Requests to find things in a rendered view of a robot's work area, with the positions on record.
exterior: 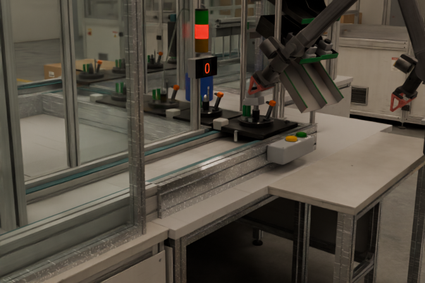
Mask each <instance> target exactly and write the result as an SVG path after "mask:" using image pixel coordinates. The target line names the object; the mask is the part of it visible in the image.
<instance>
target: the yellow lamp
mask: <svg viewBox="0 0 425 283"><path fill-rule="evenodd" d="M195 52H209V39H195Z"/></svg>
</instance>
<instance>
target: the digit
mask: <svg viewBox="0 0 425 283"><path fill-rule="evenodd" d="M207 75H211V59H205V60H203V76H207Z"/></svg>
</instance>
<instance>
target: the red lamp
mask: <svg viewBox="0 0 425 283"><path fill-rule="evenodd" d="M195 38H196V39H208V38H209V25H195Z"/></svg>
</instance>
